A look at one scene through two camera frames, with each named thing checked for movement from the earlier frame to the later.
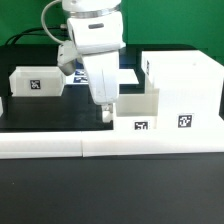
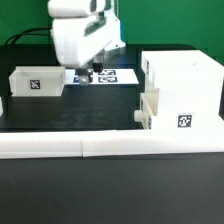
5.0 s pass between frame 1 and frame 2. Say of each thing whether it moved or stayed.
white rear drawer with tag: stayed
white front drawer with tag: moved
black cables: stayed
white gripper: moved
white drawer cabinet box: stayed
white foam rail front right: stayed
